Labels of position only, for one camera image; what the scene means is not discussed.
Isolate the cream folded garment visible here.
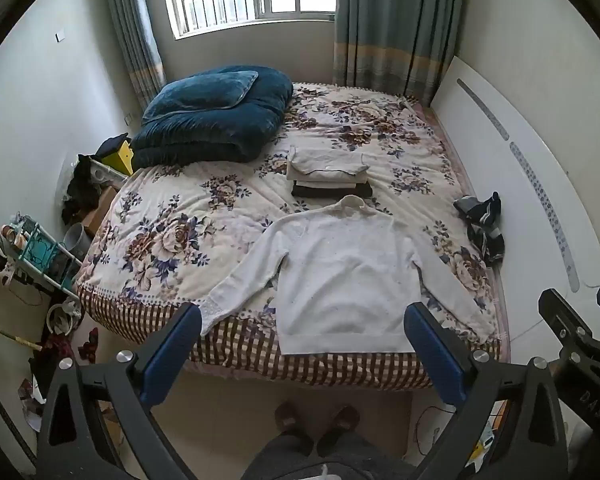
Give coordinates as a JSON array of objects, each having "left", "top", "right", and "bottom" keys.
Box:
[{"left": 286, "top": 145, "right": 371, "bottom": 181}]

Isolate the black floor cable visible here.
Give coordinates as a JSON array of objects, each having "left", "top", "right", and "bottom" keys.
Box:
[{"left": 414, "top": 404, "right": 457, "bottom": 462}]

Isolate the yellow broom handle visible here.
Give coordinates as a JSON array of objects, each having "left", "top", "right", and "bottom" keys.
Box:
[{"left": 0, "top": 316, "right": 43, "bottom": 352}]

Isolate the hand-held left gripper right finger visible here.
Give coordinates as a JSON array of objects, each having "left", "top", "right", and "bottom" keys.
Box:
[{"left": 404, "top": 302, "right": 570, "bottom": 480}]

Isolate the narrow teal curtain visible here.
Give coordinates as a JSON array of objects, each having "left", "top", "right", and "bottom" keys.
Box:
[{"left": 102, "top": 0, "right": 167, "bottom": 111}]

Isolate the pile of dark clothes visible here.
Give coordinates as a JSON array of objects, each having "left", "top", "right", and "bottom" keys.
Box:
[{"left": 61, "top": 155, "right": 113, "bottom": 226}]

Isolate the floral bed blanket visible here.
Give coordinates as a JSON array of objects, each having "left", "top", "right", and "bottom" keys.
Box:
[{"left": 74, "top": 82, "right": 511, "bottom": 391}]

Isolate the white headboard panel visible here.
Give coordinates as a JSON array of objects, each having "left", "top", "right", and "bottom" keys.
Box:
[{"left": 430, "top": 56, "right": 600, "bottom": 346}]

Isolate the dark folded garment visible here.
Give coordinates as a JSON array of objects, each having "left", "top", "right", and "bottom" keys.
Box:
[{"left": 291, "top": 182, "right": 374, "bottom": 200}]

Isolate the dark striped cloth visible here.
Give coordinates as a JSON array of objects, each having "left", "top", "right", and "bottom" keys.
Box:
[{"left": 452, "top": 191, "right": 506, "bottom": 267}]

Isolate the brown slipper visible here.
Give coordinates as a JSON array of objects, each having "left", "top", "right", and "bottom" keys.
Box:
[
  {"left": 318, "top": 405, "right": 362, "bottom": 457},
  {"left": 274, "top": 401, "right": 312, "bottom": 442}
]

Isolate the white basin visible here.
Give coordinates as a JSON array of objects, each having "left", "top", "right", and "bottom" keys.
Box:
[{"left": 47, "top": 297, "right": 83, "bottom": 336}]

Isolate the cardboard box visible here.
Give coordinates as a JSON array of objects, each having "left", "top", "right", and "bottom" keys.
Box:
[{"left": 80, "top": 187, "right": 118, "bottom": 233}]

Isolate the dark blue pillow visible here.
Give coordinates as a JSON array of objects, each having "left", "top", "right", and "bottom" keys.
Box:
[{"left": 142, "top": 71, "right": 259, "bottom": 122}]

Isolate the teal storage rack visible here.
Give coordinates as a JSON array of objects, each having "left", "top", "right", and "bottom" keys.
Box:
[{"left": 10, "top": 215, "right": 83, "bottom": 301}]

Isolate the dark blue quilt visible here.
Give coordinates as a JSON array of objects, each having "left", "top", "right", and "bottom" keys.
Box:
[{"left": 130, "top": 65, "right": 294, "bottom": 170}]

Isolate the red cloth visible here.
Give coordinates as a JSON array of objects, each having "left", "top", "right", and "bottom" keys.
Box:
[{"left": 77, "top": 327, "right": 101, "bottom": 363}]

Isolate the yellow box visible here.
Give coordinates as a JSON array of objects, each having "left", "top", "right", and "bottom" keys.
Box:
[{"left": 100, "top": 140, "right": 134, "bottom": 177}]

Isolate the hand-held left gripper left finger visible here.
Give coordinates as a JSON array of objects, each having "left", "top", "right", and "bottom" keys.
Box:
[{"left": 34, "top": 302, "right": 203, "bottom": 480}]

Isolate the white knitted sweater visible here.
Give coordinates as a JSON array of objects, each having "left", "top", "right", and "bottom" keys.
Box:
[{"left": 200, "top": 195, "right": 496, "bottom": 356}]

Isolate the grey bucket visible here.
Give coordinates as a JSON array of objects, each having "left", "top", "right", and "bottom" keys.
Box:
[{"left": 62, "top": 222, "right": 92, "bottom": 261}]

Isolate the wide teal curtain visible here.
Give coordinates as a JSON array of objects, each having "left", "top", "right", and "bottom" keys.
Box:
[{"left": 332, "top": 0, "right": 473, "bottom": 108}]

